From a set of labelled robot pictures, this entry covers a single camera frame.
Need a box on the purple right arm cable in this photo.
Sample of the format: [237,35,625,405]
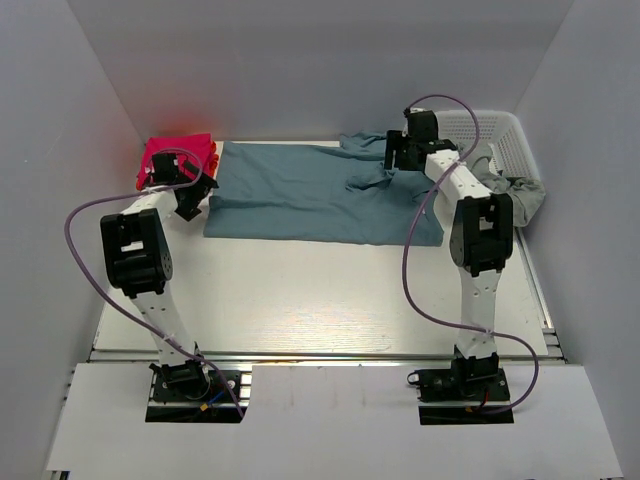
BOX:
[401,94,540,414]

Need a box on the crumpled grey t-shirt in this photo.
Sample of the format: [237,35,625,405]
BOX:
[466,141,546,228]

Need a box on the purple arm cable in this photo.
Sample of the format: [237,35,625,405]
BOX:
[401,94,540,414]
[64,148,246,421]

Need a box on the blue-grey t-shirt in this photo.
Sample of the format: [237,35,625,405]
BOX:
[203,132,444,247]

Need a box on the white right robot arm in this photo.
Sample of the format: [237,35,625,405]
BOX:
[384,107,513,399]

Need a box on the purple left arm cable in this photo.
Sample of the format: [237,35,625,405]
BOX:
[64,148,246,421]

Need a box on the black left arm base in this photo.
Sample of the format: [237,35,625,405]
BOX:
[145,364,248,424]

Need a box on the folded magenta t-shirt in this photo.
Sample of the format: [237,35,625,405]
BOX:
[157,133,214,176]

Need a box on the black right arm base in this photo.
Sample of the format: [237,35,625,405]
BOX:
[407,368,514,426]

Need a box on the white plastic basket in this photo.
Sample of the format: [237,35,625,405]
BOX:
[436,110,543,183]

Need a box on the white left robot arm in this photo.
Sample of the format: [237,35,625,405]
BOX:
[100,147,218,400]

